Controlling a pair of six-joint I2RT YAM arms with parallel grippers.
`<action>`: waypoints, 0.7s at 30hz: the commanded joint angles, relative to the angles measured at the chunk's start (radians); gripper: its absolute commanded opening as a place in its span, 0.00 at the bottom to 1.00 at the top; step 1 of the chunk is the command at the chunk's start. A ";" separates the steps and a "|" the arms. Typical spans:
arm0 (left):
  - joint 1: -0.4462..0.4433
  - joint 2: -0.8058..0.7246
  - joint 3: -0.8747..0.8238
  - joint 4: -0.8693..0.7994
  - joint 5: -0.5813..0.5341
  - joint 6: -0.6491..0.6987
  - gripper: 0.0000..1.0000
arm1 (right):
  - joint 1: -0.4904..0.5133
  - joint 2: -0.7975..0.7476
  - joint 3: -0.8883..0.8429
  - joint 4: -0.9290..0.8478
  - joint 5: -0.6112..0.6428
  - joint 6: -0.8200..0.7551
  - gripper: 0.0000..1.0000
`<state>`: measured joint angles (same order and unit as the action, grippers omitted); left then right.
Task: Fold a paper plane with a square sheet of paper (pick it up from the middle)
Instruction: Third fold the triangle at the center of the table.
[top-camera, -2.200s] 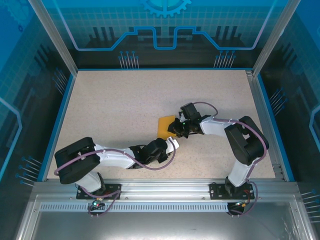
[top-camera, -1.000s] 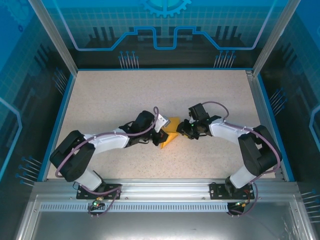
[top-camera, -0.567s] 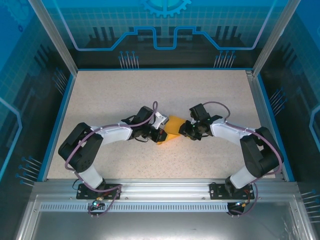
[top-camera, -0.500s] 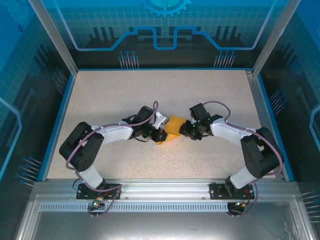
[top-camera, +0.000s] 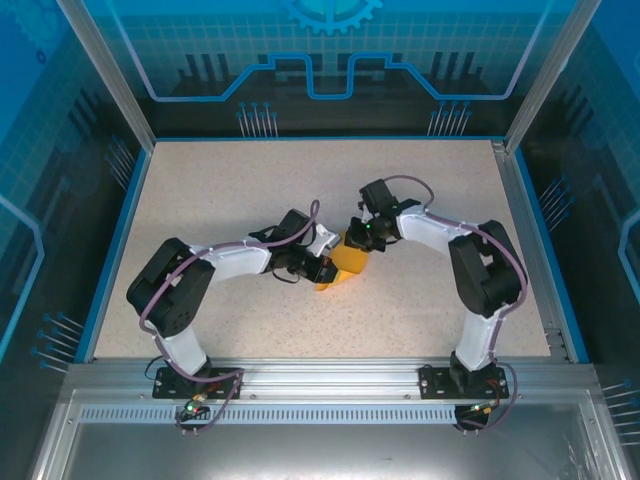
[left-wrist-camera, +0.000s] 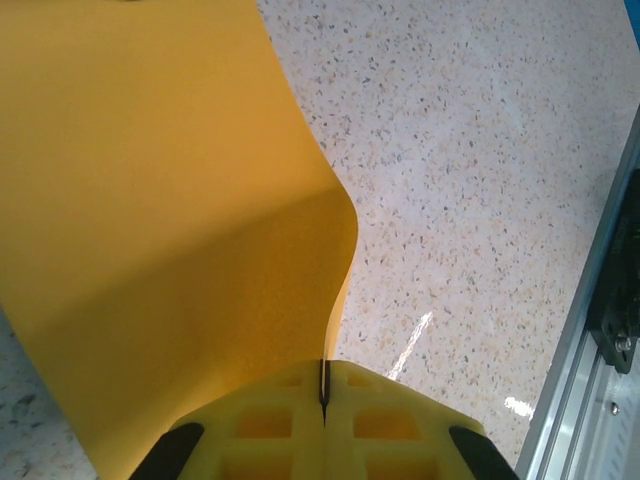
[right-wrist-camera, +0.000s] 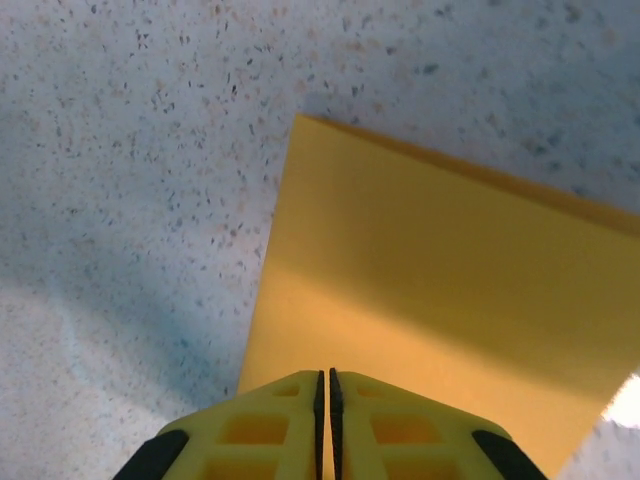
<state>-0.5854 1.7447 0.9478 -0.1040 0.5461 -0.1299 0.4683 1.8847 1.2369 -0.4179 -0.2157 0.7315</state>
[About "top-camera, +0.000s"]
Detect blue table edge strip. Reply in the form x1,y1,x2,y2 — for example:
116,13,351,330
152,134,506,144
74,147,154,364
514,149,591,364

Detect grey metal tray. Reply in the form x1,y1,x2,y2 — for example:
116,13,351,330
29,389,636,480

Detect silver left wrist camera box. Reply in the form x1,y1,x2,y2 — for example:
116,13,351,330
309,223,340,257

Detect aluminium mounting rail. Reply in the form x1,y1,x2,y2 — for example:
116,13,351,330
64,357,601,401

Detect slotted metal cable duct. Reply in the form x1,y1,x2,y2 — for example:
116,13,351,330
79,405,461,426

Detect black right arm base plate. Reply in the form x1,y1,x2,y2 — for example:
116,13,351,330
418,364,506,400

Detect aluminium side rail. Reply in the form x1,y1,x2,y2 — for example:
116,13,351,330
492,139,571,362

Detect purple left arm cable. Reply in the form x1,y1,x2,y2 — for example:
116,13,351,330
138,199,321,436

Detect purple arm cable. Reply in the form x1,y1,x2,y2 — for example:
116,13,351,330
138,199,321,436
384,174,530,436

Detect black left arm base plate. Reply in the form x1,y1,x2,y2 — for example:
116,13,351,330
152,366,241,401

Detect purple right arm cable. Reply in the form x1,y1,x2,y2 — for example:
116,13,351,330
384,174,530,436

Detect aluminium frame post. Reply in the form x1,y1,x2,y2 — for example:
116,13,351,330
503,0,596,154
54,0,157,151

